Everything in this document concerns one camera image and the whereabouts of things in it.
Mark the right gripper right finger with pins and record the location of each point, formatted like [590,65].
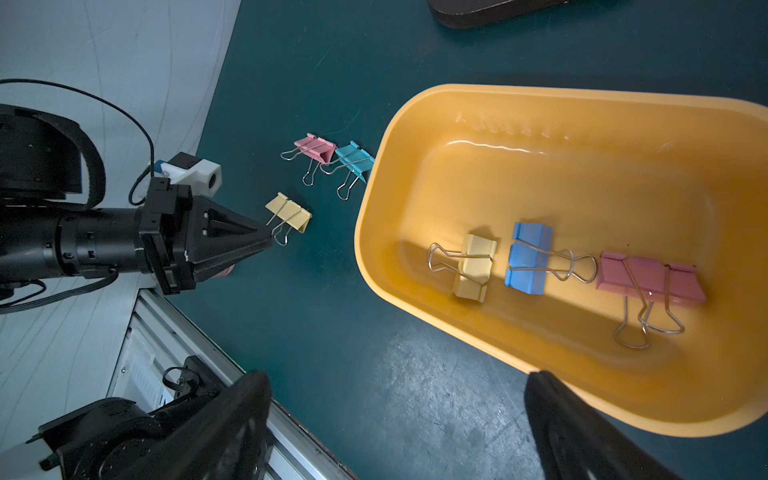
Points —
[574,441]

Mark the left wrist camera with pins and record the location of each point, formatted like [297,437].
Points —
[203,176]

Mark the teal clip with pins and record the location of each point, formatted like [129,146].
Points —
[356,161]

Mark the blue binder clip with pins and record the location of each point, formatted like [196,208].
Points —
[532,261]

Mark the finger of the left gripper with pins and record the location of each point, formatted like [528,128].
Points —
[219,238]

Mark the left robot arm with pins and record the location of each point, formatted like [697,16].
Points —
[49,167]

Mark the bronze wire cup stand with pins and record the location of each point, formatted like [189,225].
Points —
[467,14]

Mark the yellow plastic storage box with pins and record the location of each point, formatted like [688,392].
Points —
[672,177]

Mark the yellow clip in box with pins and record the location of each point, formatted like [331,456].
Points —
[472,265]

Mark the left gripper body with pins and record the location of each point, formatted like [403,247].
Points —
[104,243]

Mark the aluminium front rail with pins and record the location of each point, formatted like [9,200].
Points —
[160,336]

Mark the yellow clip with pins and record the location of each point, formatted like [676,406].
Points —
[472,265]
[287,217]

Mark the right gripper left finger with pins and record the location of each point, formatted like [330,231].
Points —
[227,439]

